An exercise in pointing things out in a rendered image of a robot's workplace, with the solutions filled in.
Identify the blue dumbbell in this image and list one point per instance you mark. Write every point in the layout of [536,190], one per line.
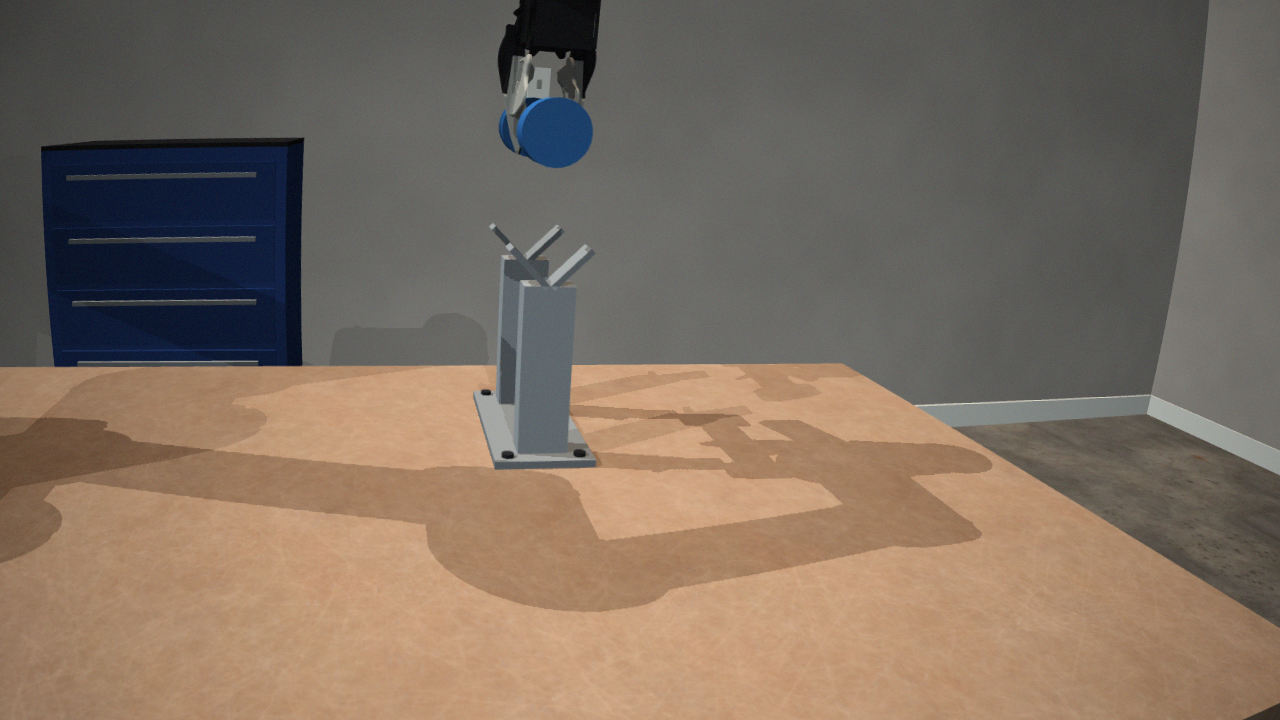
[554,132]

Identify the grey metal cradle stand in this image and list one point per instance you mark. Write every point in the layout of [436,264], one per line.
[537,433]

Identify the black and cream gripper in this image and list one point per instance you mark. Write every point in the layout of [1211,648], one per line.
[557,24]

